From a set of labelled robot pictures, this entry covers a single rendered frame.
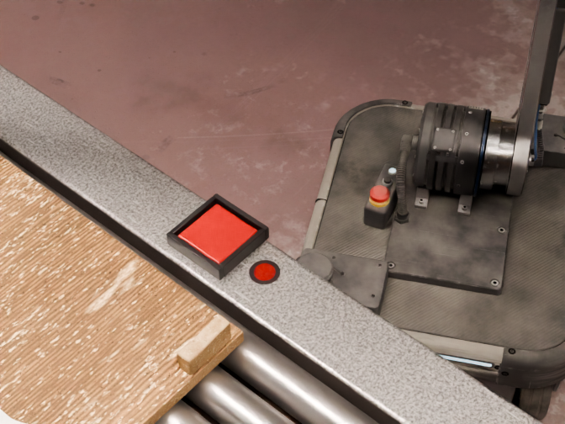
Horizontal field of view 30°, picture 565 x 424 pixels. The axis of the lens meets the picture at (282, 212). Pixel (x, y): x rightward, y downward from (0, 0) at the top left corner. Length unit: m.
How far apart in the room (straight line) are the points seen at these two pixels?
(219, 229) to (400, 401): 0.27
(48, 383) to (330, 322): 0.27
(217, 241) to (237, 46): 1.72
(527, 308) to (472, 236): 0.17
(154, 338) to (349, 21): 1.94
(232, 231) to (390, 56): 1.70
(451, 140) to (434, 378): 0.99
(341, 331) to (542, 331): 0.91
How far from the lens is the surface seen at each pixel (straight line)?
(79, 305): 1.05
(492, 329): 1.89
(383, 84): 2.67
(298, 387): 0.99
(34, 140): 1.25
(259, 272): 1.08
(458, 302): 1.92
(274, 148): 2.50
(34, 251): 1.11
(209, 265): 1.07
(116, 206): 1.16
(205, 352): 0.98
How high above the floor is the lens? 1.76
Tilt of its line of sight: 48 degrees down
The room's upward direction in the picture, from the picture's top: 2 degrees counter-clockwise
